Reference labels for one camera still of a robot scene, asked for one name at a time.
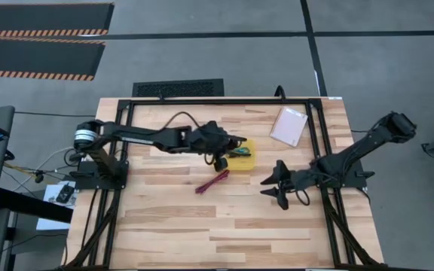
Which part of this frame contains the white cable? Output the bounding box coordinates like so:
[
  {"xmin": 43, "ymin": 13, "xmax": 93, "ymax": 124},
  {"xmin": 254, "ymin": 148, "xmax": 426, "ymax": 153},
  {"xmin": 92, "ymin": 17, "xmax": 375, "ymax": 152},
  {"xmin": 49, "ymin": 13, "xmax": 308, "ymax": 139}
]
[{"xmin": 13, "ymin": 144, "xmax": 90, "ymax": 193}]

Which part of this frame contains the black perforated floor panel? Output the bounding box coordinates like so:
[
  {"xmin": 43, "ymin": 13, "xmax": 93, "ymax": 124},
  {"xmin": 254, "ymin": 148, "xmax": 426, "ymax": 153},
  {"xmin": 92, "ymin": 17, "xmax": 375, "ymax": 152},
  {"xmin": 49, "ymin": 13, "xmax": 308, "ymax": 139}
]
[{"xmin": 132, "ymin": 78, "xmax": 225, "ymax": 98}]

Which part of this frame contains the small black device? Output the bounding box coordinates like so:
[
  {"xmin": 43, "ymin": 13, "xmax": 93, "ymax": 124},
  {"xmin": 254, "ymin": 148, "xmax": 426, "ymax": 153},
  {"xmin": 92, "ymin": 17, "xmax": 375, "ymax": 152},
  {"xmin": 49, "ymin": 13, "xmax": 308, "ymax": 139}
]
[{"xmin": 55, "ymin": 183, "xmax": 75, "ymax": 205}]

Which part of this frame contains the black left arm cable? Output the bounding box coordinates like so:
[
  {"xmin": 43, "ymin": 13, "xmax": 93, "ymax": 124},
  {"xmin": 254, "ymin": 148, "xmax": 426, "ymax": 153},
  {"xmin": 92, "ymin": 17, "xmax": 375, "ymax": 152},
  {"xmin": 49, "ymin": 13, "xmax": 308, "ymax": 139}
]
[{"xmin": 159, "ymin": 111, "xmax": 203, "ymax": 133}]

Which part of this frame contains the yellow cable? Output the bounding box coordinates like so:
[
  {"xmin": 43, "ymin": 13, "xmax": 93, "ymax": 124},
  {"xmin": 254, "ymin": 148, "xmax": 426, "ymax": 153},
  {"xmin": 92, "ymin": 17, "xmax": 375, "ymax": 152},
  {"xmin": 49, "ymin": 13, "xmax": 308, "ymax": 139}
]
[{"xmin": 2, "ymin": 161, "xmax": 38, "ymax": 176}]

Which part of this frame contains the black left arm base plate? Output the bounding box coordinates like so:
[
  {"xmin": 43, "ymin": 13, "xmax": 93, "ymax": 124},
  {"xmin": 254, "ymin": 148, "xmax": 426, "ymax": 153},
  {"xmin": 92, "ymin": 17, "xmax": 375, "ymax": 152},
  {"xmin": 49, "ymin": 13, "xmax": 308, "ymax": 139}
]
[{"xmin": 74, "ymin": 160, "xmax": 130, "ymax": 190}]

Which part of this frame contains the black aluminium table frame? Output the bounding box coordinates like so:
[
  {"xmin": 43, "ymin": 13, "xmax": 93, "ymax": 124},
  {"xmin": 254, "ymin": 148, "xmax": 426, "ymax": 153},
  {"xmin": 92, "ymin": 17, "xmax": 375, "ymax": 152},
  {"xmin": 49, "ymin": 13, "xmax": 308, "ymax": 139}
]
[{"xmin": 61, "ymin": 96, "xmax": 390, "ymax": 270}]

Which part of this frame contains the black right gripper cable loop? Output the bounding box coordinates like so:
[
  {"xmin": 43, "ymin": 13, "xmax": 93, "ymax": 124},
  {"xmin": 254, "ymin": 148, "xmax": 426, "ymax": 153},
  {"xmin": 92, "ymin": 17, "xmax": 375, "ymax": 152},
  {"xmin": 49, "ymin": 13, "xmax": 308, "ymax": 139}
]
[{"xmin": 294, "ymin": 187, "xmax": 311, "ymax": 207}]

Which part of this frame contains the black side desk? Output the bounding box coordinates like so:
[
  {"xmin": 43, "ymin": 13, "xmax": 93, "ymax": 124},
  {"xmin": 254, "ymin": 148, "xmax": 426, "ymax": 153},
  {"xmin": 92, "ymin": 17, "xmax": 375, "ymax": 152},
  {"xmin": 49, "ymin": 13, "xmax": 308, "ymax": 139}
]
[{"xmin": 0, "ymin": 187, "xmax": 74, "ymax": 271}]

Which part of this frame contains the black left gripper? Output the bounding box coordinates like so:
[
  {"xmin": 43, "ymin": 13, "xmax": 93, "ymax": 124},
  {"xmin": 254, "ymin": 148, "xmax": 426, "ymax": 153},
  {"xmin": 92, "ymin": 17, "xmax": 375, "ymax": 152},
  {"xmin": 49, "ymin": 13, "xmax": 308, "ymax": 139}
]
[{"xmin": 191, "ymin": 120, "xmax": 248, "ymax": 159}]

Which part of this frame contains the thin black floor cable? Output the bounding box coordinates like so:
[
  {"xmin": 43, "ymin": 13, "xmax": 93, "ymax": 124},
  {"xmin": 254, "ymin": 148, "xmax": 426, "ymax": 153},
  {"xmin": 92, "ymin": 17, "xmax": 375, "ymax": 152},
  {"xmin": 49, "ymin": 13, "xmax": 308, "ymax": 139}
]
[{"xmin": 14, "ymin": 111, "xmax": 96, "ymax": 118}]

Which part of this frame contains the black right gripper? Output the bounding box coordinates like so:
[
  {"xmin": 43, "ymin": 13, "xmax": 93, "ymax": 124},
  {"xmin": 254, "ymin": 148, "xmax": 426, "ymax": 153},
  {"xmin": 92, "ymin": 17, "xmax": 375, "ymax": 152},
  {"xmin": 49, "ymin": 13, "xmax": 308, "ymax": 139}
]
[{"xmin": 259, "ymin": 159, "xmax": 318, "ymax": 211}]

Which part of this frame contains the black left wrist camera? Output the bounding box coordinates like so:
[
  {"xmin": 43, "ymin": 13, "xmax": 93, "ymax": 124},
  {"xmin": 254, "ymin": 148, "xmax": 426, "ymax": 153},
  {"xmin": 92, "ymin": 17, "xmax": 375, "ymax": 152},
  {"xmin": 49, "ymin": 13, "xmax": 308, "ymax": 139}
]
[{"xmin": 213, "ymin": 156, "xmax": 229, "ymax": 173}]

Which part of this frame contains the black mat with hazard stripes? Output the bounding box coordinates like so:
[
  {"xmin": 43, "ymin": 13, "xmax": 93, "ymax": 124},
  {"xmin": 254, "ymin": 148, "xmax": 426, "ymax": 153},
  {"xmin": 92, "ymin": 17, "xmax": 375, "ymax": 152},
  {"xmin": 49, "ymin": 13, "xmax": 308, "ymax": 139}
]
[
  {"xmin": 0, "ymin": 2, "xmax": 115, "ymax": 39},
  {"xmin": 0, "ymin": 36, "xmax": 107, "ymax": 82}
]

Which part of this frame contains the white paper sheet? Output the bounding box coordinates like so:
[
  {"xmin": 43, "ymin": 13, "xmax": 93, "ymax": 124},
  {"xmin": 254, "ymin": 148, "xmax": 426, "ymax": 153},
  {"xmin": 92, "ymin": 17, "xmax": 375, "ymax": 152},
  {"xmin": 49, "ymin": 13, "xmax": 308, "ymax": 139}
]
[{"xmin": 35, "ymin": 180, "xmax": 78, "ymax": 231}]

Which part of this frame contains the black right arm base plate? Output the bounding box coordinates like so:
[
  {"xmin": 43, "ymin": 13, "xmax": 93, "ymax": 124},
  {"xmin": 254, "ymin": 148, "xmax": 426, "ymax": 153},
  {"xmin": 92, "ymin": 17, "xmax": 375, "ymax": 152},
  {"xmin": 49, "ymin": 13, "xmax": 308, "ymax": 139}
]
[{"xmin": 316, "ymin": 160, "xmax": 375, "ymax": 189}]

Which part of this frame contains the maroon USB-C cable bundle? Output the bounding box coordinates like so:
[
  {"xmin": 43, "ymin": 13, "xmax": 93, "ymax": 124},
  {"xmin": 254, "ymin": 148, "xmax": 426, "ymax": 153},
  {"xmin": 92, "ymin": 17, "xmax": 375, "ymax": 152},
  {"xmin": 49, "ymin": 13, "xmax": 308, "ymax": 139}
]
[{"xmin": 195, "ymin": 169, "xmax": 231, "ymax": 195}]

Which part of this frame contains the yellow plastic box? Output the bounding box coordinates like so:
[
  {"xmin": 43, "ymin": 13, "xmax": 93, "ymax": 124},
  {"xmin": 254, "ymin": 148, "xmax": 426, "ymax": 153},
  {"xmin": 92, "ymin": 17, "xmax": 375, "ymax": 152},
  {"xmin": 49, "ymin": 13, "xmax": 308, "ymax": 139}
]
[{"xmin": 224, "ymin": 139, "xmax": 258, "ymax": 172}]

